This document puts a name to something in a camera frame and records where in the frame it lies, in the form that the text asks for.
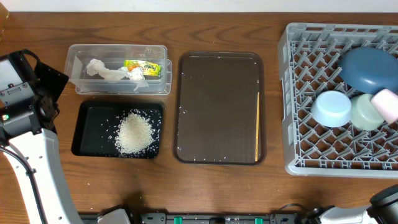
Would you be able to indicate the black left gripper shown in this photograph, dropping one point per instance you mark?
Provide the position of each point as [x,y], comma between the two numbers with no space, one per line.
[52,81]

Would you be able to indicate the white tissue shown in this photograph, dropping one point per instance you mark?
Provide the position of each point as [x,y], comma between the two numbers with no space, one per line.
[134,72]

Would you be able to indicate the yellow snack wrapper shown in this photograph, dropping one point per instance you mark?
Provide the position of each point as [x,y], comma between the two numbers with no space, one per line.
[146,68]

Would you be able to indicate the pile of rice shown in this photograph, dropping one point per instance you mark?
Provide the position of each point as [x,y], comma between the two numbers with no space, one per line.
[134,133]

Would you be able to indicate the light blue bowl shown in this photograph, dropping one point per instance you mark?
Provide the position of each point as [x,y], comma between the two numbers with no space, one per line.
[331,109]

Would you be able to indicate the dark blue plate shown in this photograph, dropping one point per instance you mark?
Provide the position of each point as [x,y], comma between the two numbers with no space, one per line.
[369,70]

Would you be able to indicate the light green bowl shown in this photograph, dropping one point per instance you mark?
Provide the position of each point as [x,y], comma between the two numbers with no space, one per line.
[363,114]

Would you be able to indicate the pink cup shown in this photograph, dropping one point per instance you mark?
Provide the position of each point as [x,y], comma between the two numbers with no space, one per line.
[385,102]

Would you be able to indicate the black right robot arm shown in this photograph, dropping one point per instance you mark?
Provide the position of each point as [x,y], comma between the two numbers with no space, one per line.
[382,210]

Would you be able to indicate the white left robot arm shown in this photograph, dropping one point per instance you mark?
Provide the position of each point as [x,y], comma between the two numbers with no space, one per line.
[29,138]

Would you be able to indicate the grey dishwasher rack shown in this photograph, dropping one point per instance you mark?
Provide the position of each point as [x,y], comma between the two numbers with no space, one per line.
[308,65]

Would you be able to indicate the black plastic tray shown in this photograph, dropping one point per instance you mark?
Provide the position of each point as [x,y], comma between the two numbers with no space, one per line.
[98,127]

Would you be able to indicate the clear plastic bin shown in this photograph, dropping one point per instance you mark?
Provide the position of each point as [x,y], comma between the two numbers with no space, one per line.
[113,56]

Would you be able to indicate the brown serving tray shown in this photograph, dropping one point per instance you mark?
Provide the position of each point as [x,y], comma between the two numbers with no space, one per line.
[216,108]

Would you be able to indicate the wooden chopstick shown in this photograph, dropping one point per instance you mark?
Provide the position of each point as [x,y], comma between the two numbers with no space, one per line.
[257,128]

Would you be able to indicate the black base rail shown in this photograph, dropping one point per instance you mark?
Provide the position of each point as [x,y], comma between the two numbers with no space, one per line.
[162,218]

